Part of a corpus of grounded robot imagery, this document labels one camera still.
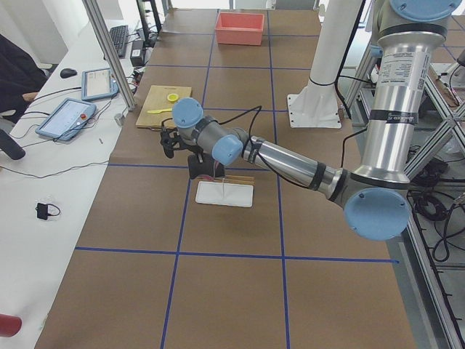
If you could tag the yellow lemon slices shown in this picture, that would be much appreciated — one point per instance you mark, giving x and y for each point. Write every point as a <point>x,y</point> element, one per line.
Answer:
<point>173,97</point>

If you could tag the red cylinder object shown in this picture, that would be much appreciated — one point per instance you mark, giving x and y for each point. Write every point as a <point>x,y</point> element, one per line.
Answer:
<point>9,325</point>

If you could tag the near blue teach pendant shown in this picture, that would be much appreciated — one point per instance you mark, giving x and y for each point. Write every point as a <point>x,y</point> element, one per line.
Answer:
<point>67,120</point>

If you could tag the pink plastic bin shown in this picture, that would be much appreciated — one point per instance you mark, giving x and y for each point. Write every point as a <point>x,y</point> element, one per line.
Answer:
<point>239,28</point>

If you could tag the white rectangular tray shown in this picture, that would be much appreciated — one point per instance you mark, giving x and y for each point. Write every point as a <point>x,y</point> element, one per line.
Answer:
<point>224,194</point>

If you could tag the blue teach pendant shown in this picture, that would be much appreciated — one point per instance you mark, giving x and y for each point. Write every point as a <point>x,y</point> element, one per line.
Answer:
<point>67,120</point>
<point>98,84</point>

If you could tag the black computer mouse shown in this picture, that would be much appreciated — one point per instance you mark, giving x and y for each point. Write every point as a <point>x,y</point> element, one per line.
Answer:
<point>66,73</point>

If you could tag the yellow plastic knife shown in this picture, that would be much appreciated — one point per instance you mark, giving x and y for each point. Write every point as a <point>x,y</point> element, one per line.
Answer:
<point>158,111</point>

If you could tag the wooden cutting board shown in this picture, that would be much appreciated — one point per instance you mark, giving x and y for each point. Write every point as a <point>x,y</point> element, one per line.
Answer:
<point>156,99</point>

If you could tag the person in dark clothes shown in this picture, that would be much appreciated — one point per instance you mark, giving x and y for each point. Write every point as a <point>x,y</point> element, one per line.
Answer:
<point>21,79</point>

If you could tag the small black device with cable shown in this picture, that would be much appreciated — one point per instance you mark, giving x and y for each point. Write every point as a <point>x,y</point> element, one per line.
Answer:
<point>46,210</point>

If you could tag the aluminium frame post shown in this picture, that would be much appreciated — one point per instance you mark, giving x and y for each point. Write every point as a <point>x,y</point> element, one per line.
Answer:
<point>106,44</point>

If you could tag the far blue teach pendant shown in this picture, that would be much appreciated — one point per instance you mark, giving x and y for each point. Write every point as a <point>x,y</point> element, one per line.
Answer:
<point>98,84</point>

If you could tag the black keyboard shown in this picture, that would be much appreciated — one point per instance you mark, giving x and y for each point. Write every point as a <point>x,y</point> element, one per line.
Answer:
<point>119,36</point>

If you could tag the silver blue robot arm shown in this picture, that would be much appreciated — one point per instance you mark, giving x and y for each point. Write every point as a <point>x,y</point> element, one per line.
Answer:
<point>372,196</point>

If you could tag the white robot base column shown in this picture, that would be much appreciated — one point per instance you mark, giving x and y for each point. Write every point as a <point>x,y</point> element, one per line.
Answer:
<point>316,106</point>

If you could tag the black power adapter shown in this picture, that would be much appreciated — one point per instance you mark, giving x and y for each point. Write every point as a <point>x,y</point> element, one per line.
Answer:
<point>137,54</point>

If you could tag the aluminium frame truss right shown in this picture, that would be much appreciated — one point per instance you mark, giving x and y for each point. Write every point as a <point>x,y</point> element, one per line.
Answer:
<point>441,282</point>

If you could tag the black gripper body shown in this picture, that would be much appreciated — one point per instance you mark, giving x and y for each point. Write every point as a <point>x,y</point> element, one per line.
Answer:
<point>196,166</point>

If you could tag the black handle left edge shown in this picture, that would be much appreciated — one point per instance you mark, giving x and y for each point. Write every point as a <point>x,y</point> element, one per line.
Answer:
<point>10,147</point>

